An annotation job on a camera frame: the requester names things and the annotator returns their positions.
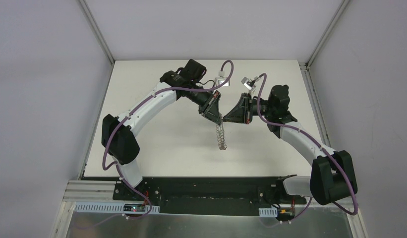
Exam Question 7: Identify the metal disc with key rings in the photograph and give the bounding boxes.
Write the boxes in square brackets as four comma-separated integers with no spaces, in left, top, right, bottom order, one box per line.
[216,123,227,150]

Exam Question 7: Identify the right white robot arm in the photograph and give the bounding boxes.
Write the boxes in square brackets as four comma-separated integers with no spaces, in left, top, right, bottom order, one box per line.
[223,85,358,205]

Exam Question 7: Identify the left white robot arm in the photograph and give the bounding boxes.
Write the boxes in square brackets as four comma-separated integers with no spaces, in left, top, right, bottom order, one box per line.
[101,59,234,201]

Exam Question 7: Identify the left controller board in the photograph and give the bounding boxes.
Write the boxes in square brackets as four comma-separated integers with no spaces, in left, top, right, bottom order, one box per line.
[123,203,147,214]

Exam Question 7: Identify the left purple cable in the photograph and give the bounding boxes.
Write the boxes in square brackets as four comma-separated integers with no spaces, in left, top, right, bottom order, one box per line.
[102,60,234,220]

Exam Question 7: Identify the purple cable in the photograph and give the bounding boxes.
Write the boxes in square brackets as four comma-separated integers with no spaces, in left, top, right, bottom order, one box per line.
[102,60,234,220]
[255,73,359,216]

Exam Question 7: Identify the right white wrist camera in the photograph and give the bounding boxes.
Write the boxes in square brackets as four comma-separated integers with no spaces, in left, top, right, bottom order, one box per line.
[241,77,259,91]

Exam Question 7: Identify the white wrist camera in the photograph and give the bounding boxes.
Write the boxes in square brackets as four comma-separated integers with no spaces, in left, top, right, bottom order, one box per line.
[241,77,259,91]
[214,71,227,87]

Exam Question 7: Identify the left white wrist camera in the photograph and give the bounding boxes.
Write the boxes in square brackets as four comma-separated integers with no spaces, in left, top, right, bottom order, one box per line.
[214,71,227,87]

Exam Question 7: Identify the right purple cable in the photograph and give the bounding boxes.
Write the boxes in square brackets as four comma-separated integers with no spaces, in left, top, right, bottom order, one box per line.
[255,73,359,216]

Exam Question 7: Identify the aluminium frame rail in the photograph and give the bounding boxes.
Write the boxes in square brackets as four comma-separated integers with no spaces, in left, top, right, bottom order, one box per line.
[77,0,116,65]

